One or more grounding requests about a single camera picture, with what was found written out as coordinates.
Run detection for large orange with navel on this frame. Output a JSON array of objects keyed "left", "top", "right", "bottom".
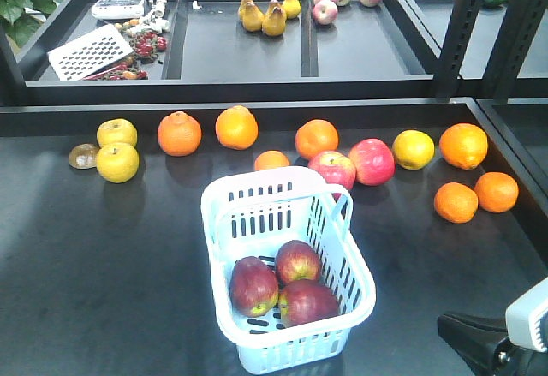
[{"left": 439, "top": 123, "right": 489, "bottom": 170}]

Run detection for orange with navel left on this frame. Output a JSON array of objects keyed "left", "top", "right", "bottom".
[{"left": 157, "top": 111, "right": 202, "bottom": 157}]

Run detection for small orange behind basket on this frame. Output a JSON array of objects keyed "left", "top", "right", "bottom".
[{"left": 254, "top": 150, "right": 290, "bottom": 171}]

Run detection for orange front small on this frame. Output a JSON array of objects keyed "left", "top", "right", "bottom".
[{"left": 434, "top": 182, "right": 479, "bottom": 224}]

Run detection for orange back centre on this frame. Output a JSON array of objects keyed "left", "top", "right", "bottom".
[{"left": 215, "top": 105, "right": 259, "bottom": 150}]

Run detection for orange behind pink apple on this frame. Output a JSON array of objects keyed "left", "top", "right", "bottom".
[{"left": 295, "top": 119, "right": 339, "bottom": 160}]

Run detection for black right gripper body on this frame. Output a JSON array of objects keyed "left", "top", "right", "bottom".
[{"left": 438, "top": 312, "right": 547, "bottom": 375}]

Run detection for pink-red apple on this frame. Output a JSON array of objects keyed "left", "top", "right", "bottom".
[
  {"left": 348, "top": 138, "right": 396, "bottom": 186},
  {"left": 307, "top": 151, "right": 356, "bottom": 191}
]

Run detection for white kitchen scale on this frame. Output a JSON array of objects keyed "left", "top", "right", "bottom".
[{"left": 92, "top": 0, "right": 146, "bottom": 20}]

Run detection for brown mushroom-like fruit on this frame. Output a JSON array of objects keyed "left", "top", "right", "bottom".
[{"left": 68, "top": 143, "right": 99, "bottom": 170}]

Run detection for pink-red apple right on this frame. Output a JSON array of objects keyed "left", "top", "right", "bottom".
[{"left": 348, "top": 138, "right": 396, "bottom": 186}]

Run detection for yellow round citrus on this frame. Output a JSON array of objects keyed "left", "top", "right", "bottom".
[{"left": 392, "top": 129, "right": 435, "bottom": 170}]

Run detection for yellow pear-apple back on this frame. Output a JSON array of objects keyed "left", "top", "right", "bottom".
[{"left": 96, "top": 118, "right": 138, "bottom": 147}]

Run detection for dark red apple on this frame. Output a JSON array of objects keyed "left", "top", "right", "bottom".
[
  {"left": 278, "top": 279, "right": 339, "bottom": 328},
  {"left": 275, "top": 240, "right": 322, "bottom": 285},
  {"left": 229, "top": 256, "right": 279, "bottom": 318}
]

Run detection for black perforated upright post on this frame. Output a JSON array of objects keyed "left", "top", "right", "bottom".
[{"left": 432, "top": 0, "right": 547, "bottom": 100}]

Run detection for light blue plastic basket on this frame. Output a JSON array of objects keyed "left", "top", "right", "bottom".
[{"left": 201, "top": 166, "right": 376, "bottom": 374}]

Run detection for brown pear cluster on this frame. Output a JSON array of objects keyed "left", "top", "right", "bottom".
[{"left": 238, "top": 0, "right": 301, "bottom": 38}]

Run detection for pink-red apple left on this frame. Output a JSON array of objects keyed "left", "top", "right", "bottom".
[{"left": 307, "top": 151, "right": 356, "bottom": 191}]

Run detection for orange beside divider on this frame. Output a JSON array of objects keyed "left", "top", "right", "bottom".
[{"left": 474, "top": 172, "right": 519, "bottom": 213}]

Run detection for yellow pear-apple front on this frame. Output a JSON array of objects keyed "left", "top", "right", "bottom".
[{"left": 96, "top": 142, "right": 140, "bottom": 183}]

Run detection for yellow pear-apple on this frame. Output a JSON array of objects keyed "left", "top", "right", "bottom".
[
  {"left": 96, "top": 118, "right": 138, "bottom": 147},
  {"left": 96, "top": 142, "right": 140, "bottom": 183}
]

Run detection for cherry tomato pile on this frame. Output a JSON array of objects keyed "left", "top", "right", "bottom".
[{"left": 114, "top": 20, "right": 168, "bottom": 80}]

